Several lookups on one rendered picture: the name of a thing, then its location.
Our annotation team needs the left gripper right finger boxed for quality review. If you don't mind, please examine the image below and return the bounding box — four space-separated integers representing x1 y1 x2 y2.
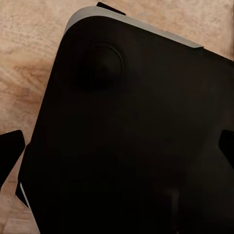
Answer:
218 130 234 169

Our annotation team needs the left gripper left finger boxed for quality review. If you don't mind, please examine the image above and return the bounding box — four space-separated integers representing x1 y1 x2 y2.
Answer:
0 130 26 188

